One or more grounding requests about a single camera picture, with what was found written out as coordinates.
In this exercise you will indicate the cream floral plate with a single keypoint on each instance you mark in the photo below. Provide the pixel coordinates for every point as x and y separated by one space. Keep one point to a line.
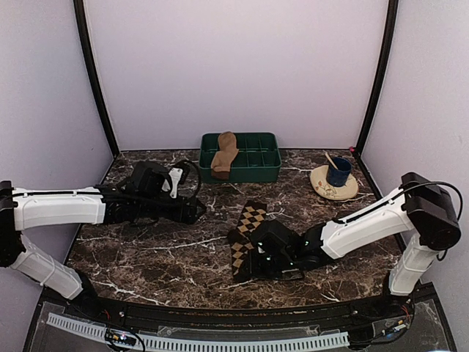
321 182

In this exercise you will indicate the tan brown sock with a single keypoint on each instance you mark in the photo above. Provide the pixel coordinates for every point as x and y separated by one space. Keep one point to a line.
222 160

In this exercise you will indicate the brown argyle sock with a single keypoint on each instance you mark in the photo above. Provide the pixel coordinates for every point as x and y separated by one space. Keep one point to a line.
251 216

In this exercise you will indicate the dark blue mug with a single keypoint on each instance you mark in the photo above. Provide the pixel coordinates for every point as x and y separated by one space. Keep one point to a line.
338 177

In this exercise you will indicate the green compartment tray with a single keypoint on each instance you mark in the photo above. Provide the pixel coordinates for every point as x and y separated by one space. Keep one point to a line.
258 159

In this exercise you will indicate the black right frame post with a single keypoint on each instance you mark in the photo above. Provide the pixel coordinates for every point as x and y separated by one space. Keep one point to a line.
379 77

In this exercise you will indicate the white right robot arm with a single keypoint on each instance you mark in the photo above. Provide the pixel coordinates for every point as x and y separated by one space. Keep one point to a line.
418 205

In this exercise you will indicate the small circuit board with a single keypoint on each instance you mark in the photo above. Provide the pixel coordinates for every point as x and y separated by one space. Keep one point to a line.
118 338

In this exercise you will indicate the black frame post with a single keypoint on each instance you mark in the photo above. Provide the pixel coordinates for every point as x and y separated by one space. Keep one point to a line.
92 73
379 77

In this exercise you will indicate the white slotted cable duct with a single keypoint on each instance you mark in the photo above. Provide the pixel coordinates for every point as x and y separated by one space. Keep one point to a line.
150 342

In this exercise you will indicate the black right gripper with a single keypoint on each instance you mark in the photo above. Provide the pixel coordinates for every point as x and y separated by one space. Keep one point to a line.
254 270

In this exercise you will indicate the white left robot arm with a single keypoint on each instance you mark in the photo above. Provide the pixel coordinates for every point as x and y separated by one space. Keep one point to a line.
23 209

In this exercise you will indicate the black front table rail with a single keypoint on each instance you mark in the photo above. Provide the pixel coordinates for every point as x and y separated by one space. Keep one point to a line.
336 315

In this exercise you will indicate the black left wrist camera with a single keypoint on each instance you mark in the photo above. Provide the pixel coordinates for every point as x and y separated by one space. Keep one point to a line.
152 180

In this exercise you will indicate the wooden spoon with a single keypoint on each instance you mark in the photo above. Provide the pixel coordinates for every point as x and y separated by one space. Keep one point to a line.
330 160

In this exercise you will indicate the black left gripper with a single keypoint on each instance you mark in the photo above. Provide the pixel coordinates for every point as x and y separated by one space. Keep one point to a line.
189 218

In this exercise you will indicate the black left frame post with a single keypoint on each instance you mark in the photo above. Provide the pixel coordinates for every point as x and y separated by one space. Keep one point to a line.
92 73

